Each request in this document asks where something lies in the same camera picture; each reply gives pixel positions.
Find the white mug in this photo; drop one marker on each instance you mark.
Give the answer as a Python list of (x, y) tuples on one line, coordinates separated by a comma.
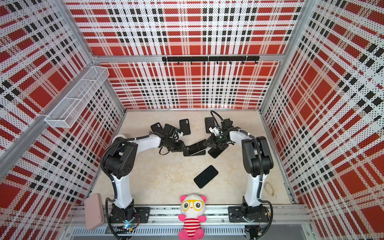
[(118, 138)]

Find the pink phone case at edge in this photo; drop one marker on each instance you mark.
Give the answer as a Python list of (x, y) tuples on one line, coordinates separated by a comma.
[(94, 213)]

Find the black wall hook rail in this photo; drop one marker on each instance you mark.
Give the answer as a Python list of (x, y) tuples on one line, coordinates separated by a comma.
[(212, 59)]

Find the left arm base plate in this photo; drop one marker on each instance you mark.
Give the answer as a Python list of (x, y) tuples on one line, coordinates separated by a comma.
[(133, 215)]

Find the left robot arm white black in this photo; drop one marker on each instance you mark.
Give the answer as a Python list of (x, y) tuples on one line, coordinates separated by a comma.
[(118, 160)]

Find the black phone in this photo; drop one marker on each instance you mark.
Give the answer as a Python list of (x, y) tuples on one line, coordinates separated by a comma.
[(209, 124), (197, 148), (206, 176)]

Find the pink panda plush toy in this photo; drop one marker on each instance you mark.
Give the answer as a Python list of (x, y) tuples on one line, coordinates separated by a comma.
[(193, 208)]

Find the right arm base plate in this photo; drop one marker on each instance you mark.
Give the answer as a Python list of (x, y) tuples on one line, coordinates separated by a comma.
[(243, 214)]

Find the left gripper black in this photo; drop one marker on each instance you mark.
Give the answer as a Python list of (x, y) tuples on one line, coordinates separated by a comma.
[(180, 146)]

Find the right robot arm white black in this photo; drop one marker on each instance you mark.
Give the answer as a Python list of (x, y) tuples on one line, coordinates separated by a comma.
[(256, 154)]

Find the black phone case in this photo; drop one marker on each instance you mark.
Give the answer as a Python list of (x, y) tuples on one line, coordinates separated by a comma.
[(185, 154), (157, 129), (185, 127)]

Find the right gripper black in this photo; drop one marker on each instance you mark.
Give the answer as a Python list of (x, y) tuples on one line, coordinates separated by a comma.
[(212, 142)]

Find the white wire mesh basket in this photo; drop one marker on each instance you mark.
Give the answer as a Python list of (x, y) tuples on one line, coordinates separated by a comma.
[(69, 109)]

